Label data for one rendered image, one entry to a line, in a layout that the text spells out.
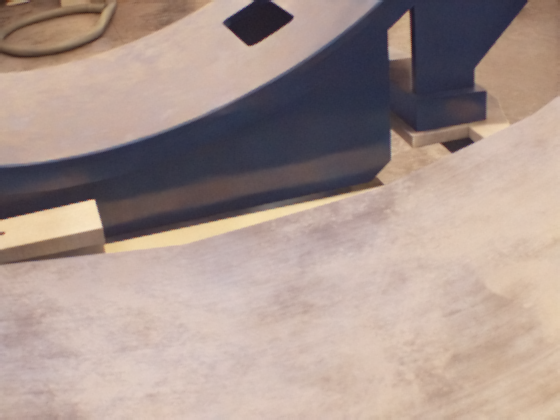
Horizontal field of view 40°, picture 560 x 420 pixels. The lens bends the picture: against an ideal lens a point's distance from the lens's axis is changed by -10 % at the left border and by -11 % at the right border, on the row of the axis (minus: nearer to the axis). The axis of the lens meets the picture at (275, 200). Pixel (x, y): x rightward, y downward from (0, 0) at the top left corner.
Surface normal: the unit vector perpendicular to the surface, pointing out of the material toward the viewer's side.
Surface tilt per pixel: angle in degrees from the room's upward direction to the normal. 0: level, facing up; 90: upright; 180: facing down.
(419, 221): 15
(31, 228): 0
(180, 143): 90
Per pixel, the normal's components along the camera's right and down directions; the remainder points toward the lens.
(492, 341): -0.14, -0.86
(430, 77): 0.32, 0.44
